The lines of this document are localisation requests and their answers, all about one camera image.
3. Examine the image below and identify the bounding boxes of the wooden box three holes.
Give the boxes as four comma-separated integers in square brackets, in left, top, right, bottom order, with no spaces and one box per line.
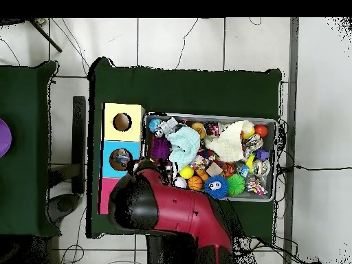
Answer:
[97,102,146,215]

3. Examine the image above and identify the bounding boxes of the mint green waffle cloth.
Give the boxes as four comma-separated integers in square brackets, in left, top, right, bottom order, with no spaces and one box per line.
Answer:
[164,126,201,171]

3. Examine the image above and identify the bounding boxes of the purple spiky ball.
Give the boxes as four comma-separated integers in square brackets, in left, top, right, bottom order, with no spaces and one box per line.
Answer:
[150,136,172,162]

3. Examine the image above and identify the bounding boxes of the silver toy robot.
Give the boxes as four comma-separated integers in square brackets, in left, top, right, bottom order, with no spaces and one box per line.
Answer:
[154,116,179,138]

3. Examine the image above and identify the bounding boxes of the blue globe ball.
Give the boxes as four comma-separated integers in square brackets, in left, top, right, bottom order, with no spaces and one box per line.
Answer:
[148,118,162,133]

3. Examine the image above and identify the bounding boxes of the small white baseball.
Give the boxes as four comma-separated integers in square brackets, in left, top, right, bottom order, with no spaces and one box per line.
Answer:
[173,176,188,189]

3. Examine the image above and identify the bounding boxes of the small orange basketball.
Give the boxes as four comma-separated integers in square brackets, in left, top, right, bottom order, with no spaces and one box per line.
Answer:
[188,175,204,192]

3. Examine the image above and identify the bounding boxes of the cream waffle cloth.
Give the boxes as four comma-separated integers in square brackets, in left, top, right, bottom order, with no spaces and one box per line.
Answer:
[203,120,255,163]

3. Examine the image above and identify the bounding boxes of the dark green table cloth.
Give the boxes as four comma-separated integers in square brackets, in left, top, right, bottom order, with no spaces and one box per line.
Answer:
[86,56,283,244]

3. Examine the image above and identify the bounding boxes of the blue fuzzy googly-eye ball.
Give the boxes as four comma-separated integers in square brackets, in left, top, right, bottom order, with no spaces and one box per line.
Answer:
[203,175,230,199]

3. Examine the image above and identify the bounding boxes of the green spiky rubber ball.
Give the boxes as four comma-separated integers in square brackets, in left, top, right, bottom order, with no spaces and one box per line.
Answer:
[226,173,246,197]

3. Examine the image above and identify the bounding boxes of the dark green side table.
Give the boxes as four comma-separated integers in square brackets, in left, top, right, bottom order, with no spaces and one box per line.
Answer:
[0,60,60,237]

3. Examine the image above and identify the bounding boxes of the black tripod leg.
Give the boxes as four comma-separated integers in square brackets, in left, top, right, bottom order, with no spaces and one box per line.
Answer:
[27,18,63,54]

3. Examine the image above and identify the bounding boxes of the purple round object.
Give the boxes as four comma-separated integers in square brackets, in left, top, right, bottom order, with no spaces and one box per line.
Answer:
[0,118,12,158]

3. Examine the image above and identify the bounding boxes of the shallow wire mesh bin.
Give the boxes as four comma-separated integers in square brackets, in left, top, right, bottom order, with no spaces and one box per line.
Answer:
[140,111,278,203]

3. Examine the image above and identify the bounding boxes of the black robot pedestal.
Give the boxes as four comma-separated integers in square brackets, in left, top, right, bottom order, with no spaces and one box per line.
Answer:
[146,234,199,264]

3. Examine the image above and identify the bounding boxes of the black floor cable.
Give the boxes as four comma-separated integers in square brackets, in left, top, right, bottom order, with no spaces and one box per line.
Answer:
[277,164,352,173]

